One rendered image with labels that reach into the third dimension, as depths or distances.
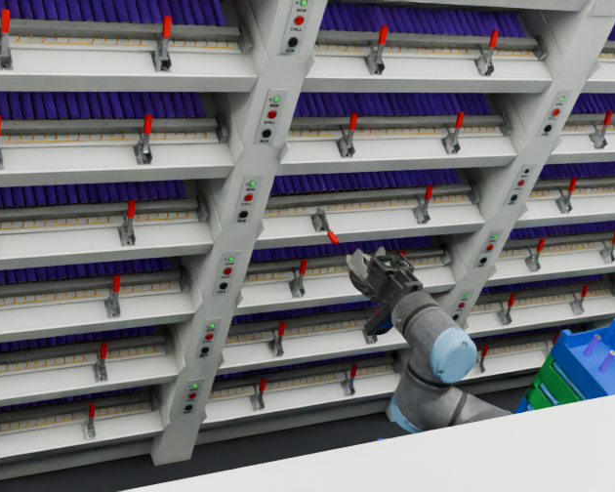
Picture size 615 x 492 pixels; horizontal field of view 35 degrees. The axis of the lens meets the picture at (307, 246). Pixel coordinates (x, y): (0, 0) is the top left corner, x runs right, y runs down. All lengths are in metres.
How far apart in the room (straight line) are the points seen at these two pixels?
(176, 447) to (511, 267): 0.97
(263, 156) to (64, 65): 0.44
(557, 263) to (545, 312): 0.21
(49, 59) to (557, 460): 1.41
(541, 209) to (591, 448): 2.13
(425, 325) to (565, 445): 1.40
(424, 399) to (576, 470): 1.44
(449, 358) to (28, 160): 0.81
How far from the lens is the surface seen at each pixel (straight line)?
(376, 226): 2.20
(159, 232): 1.99
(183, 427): 2.44
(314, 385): 2.60
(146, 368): 2.26
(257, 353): 2.36
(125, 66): 1.72
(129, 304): 2.11
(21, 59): 1.68
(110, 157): 1.83
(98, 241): 1.95
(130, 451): 2.52
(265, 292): 2.22
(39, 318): 2.05
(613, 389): 2.51
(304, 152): 1.98
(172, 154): 1.87
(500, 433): 0.37
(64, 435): 2.37
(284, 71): 1.82
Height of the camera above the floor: 1.97
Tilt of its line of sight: 37 degrees down
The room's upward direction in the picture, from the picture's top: 19 degrees clockwise
